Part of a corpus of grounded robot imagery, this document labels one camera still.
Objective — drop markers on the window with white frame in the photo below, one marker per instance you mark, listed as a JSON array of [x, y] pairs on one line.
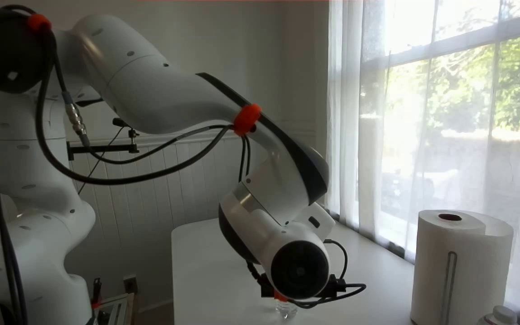
[[451, 91]]

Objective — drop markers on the metal paper towel holder rod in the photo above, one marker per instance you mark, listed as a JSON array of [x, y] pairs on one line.
[[448, 290]]

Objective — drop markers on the orange and blue sweet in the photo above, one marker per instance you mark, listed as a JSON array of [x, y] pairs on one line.
[[278, 297]]

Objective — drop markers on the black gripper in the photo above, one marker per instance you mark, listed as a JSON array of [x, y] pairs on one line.
[[262, 279]]

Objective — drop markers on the wall power outlet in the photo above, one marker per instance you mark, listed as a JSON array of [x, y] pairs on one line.
[[130, 285]]

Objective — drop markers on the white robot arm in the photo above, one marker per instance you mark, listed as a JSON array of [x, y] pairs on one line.
[[152, 84]]

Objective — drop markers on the white sheer curtain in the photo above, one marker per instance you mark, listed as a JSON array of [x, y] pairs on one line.
[[440, 151]]

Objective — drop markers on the white paper towel roll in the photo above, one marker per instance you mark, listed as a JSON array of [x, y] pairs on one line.
[[460, 265]]

